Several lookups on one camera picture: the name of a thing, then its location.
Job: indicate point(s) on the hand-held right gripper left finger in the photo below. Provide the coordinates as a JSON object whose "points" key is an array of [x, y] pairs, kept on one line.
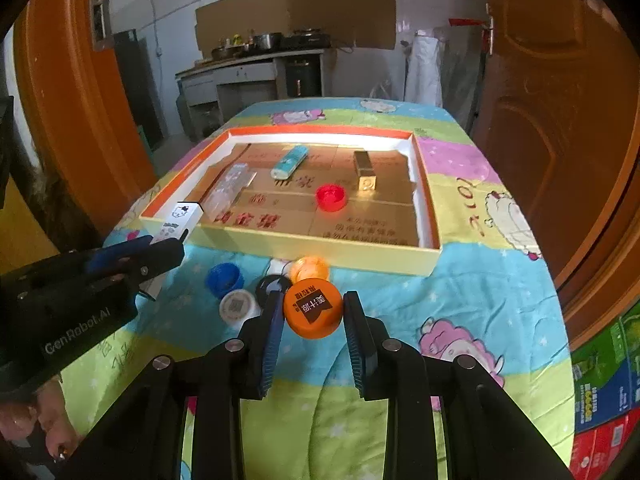
{"points": [[267, 345]]}

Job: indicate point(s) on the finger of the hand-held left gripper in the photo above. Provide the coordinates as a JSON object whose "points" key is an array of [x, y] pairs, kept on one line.
{"points": [[155, 257], [120, 253]]}

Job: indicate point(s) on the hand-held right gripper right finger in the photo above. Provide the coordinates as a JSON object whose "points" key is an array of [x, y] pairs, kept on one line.
{"points": [[357, 345]]}

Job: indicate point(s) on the white bottle cap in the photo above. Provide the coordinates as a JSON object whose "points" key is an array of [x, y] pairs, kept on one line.
{"points": [[239, 308]]}

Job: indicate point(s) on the white cartoon power bank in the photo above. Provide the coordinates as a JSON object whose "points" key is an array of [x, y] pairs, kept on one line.
{"points": [[180, 215]]}

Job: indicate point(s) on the orange black-labelled bottle cap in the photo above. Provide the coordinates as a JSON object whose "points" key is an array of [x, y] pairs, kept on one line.
{"points": [[314, 307]]}

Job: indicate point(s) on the black bottle cap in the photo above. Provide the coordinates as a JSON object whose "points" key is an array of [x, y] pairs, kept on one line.
{"points": [[270, 285]]}

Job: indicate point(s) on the blue bottle cap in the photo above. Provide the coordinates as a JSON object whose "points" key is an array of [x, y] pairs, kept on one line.
{"points": [[223, 277]]}

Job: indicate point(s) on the shallow orange-rimmed cardboard box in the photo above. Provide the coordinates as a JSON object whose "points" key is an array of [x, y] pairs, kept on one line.
{"points": [[350, 257]]}

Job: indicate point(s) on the light orange bottle cap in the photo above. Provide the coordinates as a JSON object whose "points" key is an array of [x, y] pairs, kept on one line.
{"points": [[310, 267]]}

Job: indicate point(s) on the dark floral rectangular box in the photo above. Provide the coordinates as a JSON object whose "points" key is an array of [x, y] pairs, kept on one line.
{"points": [[230, 192]]}

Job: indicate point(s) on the red bottle cap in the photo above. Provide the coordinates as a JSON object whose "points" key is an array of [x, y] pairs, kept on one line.
{"points": [[331, 196]]}

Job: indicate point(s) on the teal printed power bank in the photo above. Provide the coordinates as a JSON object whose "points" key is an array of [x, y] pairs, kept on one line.
{"points": [[290, 162]]}

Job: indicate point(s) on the gold rectangular box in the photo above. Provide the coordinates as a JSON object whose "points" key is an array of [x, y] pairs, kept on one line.
{"points": [[366, 172]]}

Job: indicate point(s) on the person's left hand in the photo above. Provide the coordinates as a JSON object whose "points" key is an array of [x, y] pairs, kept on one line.
{"points": [[47, 412]]}

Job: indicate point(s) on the gold printed cardboard sheet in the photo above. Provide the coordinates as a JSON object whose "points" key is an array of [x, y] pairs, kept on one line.
{"points": [[300, 220]]}

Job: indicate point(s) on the cartoon printed tablecloth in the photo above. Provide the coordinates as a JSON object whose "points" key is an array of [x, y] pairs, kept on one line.
{"points": [[475, 285]]}

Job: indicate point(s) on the dark grey cabinet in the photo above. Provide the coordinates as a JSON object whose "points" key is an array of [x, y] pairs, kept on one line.
{"points": [[137, 90]]}

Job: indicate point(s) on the wooden door jamb with strike plate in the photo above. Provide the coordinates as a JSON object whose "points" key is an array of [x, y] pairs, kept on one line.
{"points": [[65, 85]]}

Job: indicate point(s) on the grey kitchen counter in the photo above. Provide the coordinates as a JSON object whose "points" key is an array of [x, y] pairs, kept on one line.
{"points": [[240, 72]]}

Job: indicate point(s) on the dark wok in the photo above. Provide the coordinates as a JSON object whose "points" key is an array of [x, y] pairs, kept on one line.
{"points": [[222, 52]]}

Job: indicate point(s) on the dark air fryer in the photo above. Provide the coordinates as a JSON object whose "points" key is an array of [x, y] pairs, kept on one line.
{"points": [[300, 77]]}

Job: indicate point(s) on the metal strike plate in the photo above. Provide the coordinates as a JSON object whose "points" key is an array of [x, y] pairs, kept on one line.
{"points": [[100, 22]]}

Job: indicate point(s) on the steel pot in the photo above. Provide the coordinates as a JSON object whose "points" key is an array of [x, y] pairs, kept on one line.
{"points": [[265, 41]]}

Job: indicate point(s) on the translucent plastic bag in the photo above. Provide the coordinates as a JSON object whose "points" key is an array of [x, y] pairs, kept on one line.
{"points": [[382, 91]]}

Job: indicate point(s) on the black gas stove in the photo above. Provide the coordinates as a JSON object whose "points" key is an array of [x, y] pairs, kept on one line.
{"points": [[305, 40]]}

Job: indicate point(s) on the red printed carton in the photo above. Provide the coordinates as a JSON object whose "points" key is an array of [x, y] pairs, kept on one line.
{"points": [[605, 445]]}

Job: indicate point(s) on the white sack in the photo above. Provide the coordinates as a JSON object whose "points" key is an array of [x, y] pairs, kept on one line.
{"points": [[424, 72]]}

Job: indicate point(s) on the grey plastic-wrapped panel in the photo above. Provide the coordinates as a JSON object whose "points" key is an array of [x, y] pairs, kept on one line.
{"points": [[462, 75]]}

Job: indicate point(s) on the brown wooden door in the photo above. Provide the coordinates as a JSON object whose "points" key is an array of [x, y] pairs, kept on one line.
{"points": [[550, 110]]}

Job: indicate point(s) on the red paper strip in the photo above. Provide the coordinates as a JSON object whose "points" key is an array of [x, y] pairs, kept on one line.
{"points": [[467, 22]]}

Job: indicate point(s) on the brown wall cardboard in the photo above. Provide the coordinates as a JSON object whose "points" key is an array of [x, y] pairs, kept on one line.
{"points": [[310, 5]]}

